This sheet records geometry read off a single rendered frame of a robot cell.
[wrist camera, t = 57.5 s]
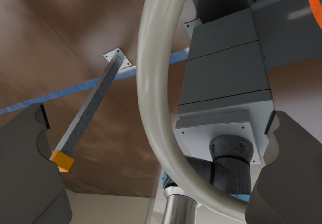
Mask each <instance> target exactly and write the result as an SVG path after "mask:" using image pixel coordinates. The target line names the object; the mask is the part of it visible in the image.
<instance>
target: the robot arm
mask: <svg viewBox="0 0 322 224"><path fill-rule="evenodd" d="M48 129H50V126H49V122H48V119H47V116H46V112H45V109H44V105H43V103H33V104H31V105H29V106H28V107H27V108H25V109H24V110H23V111H22V112H20V113H19V114H18V115H16V116H15V117H14V118H12V119H11V120H10V121H9V122H7V123H6V124H5V125H4V126H2V127H1V128H0V224H69V223H70V221H71V219H72V210H71V206H70V203H69V199H68V196H67V193H66V190H65V186H64V183H63V180H62V177H61V174H60V171H59V167H58V165H57V163H56V162H54V161H51V160H49V159H50V157H51V156H52V150H51V147H50V144H49V141H48V138H47V135H46V133H47V130H48ZM264 134H265V135H267V138H268V140H269V143H268V146H267V148H266V151H265V153H264V156H263V160H264V162H265V164H266V166H264V167H263V168H262V169H261V172H260V174H259V176H258V179H257V181H256V183H255V186H254V188H253V191H251V175H250V162H251V159H252V157H253V154H254V148H253V145H252V143H251V142H250V141H249V140H247V139H245V138H243V137H240V136H236V135H221V136H217V137H215V138H213V139H212V140H211V141H210V144H209V150H210V154H211V157H212V160H213V162H211V161H207V160H203V159H199V158H196V157H191V156H187V155H184V156H185V158H186V159H187V161H188V162H189V163H190V165H191V166H192V167H193V168H194V170H195V171H196V172H197V173H198V174H199V175H200V176H201V177H202V178H204V179H205V180H206V181H207V182H209V183H210V184H211V185H213V186H214V187H216V188H217V189H219V190H221V191H223V192H225V193H227V194H229V195H231V196H233V197H236V198H238V199H241V200H244V201H248V205H247V208H246V212H245V220H246V223H247V224H322V144H321V143H320V142H319V141H318V140H317V139H316V138H315V137H314V136H312V135H311V134H310V133H309V132H308V131H306V130H305V129H304V128H303V127H302V126H301V125H299V124H298V123H297V122H296V121H295V120H293V119H292V118H291V117H290V116H289V115H287V114H286V113H285V112H284V111H276V110H272V111H271V114H270V117H269V120H268V123H267V126H266V130H265V133H264ZM161 188H162V189H164V192H163V195H164V197H165V198H166V200H167V203H166V207H165V212H164V216H163V221H162V224H196V214H197V208H198V207H199V206H201V204H200V203H198V202H197V201H195V200H194V199H193V198H191V197H190V196H189V195H188V194H186V193H185V192H184V191H183V190H182V189H181V188H180V187H179V186H178V185H177V184H176V183H175V182H174V181H173V180H172V179H171V178H170V176H169V175H168V174H167V173H166V171H165V170H164V172H163V176H162V179H161Z"/></svg>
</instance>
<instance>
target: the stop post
mask: <svg viewBox="0 0 322 224"><path fill-rule="evenodd" d="M103 56H104V57H105V58H106V59H107V60H108V61H109V64H108V65H107V67H106V68H105V70H104V72H103V73H102V75H101V76H100V78H99V79H98V81H97V83H96V84H95V86H94V87H93V89H92V91H91V92H90V94H89V96H88V97H87V99H86V101H85V102H84V104H83V105H82V107H81V108H80V110H79V112H78V113H77V115H76V116H75V118H74V120H73V121H72V123H71V124H70V126H69V128H68V129H67V131H66V132H65V134H64V135H63V137H62V139H61V140H60V142H59V144H58V145H57V147H56V149H55V150H54V151H52V156H51V157H50V159H49V160H51V161H54V162H56V163H57V165H58V167H59V171H60V172H68V171H69V169H70V167H71V165H72V163H73V162H74V159H72V158H71V156H72V154H73V152H74V150H75V149H76V147H77V145H78V143H79V141H80V140H81V138H82V136H83V134H84V132H85V130H86V129H87V127H88V125H89V123H90V121H91V120H92V118H93V116H94V114H95V112H96V110H97V109H98V107H99V105H100V103H101V101H102V100H103V98H104V96H105V94H106V92H107V90H108V89H109V87H110V85H111V83H112V81H113V80H114V78H115V76H116V74H117V72H118V70H120V69H122V68H125V67H128V66H130V65H132V63H131V62H130V61H129V60H128V58H127V57H126V56H125V54H124V53H123V52H122V50H121V49H120V48H119V47H118V48H116V49H114V50H112V51H110V52H108V53H106V54H104V55H103Z"/></svg>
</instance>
